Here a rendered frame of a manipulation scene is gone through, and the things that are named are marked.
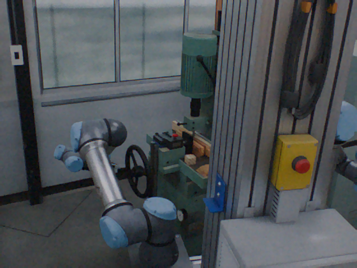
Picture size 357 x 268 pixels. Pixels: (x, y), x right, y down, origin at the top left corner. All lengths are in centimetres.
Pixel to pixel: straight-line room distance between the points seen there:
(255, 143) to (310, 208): 28
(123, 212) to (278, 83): 72
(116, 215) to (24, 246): 171
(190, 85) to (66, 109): 144
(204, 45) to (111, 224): 103
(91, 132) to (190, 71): 69
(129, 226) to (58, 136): 203
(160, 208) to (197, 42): 91
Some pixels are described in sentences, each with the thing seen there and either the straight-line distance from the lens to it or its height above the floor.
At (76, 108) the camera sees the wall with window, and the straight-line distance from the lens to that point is 330.
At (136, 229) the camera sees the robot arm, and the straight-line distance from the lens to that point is 141.
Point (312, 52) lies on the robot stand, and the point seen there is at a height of 167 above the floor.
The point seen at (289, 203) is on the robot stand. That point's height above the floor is 129.
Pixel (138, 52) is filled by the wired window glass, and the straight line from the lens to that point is 344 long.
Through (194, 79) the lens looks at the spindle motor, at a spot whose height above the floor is 130.
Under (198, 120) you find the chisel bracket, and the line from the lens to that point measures 219.
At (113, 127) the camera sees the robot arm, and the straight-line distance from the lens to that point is 164.
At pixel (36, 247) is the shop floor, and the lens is 304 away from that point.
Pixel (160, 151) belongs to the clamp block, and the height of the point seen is 95.
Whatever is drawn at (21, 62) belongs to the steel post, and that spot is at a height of 116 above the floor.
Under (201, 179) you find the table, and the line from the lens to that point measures 196.
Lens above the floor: 185
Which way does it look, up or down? 23 degrees down
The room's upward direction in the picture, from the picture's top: 3 degrees clockwise
